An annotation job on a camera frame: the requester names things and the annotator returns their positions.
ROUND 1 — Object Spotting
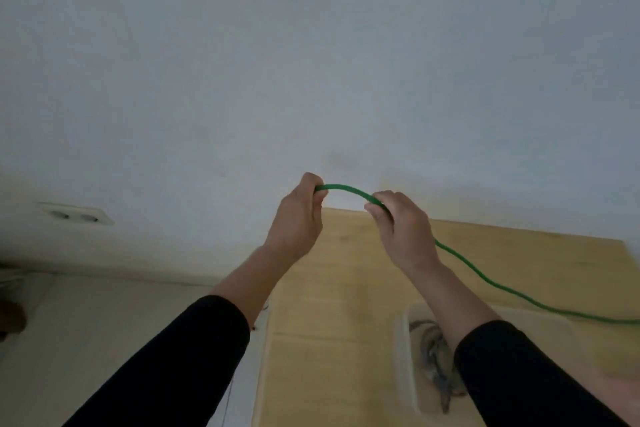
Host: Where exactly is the person's left forearm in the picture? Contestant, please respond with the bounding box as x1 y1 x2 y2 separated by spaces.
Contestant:
62 245 297 427

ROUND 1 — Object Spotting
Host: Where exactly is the clear plastic container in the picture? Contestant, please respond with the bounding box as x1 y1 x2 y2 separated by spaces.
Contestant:
394 304 593 418

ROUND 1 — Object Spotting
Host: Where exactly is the white double wall socket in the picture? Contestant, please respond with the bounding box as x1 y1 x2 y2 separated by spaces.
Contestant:
38 201 115 227

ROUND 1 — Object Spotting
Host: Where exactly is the grey rope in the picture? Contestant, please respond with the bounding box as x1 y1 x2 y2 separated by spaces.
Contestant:
408 320 469 415

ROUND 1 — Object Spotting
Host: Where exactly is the green rope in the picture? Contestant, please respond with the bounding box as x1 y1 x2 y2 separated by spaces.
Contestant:
314 184 640 326

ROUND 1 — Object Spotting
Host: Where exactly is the person's right forearm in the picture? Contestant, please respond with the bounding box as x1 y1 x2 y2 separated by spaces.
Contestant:
403 262 632 427

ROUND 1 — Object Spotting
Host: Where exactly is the person's right hand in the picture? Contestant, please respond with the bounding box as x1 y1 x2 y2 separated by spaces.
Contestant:
364 190 442 276

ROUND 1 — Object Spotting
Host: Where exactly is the person's left hand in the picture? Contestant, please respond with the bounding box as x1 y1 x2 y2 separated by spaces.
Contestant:
263 172 330 263

